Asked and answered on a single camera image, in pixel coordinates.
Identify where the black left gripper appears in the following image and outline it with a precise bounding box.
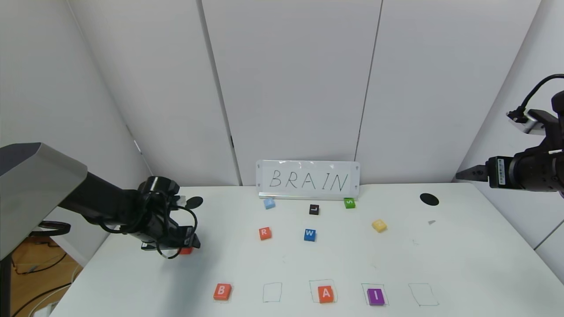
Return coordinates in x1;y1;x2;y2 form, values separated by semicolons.
141;215;201;252

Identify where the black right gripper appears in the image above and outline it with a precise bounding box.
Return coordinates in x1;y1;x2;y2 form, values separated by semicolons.
455;151;554;192

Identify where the white sign reading BRAIN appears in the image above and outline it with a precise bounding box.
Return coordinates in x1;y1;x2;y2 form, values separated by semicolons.
256;160;360;200

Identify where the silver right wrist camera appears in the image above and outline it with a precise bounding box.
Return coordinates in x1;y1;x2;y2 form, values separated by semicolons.
507;109;547;134

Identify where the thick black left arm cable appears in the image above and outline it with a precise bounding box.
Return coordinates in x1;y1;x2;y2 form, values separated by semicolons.
31;221;71;238

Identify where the thin black floor cable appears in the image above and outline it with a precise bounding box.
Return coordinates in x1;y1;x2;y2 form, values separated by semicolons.
12;284;74;317
11;247;69;276

